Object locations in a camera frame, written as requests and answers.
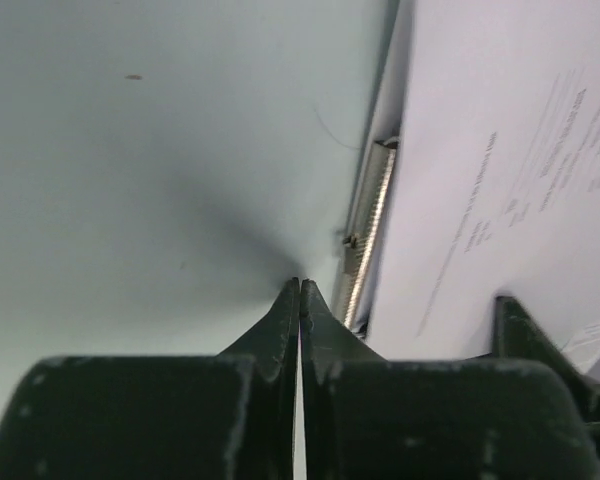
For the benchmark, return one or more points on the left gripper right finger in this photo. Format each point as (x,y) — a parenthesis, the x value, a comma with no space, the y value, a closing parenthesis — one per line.
(506,415)

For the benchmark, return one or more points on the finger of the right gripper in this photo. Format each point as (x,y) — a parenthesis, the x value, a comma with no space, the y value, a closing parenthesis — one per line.
(555,360)

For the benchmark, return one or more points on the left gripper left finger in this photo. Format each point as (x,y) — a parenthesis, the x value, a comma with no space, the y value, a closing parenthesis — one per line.
(225,416)

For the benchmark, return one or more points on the sparse text paper sheet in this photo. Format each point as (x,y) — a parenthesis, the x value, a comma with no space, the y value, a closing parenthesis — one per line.
(497,188)

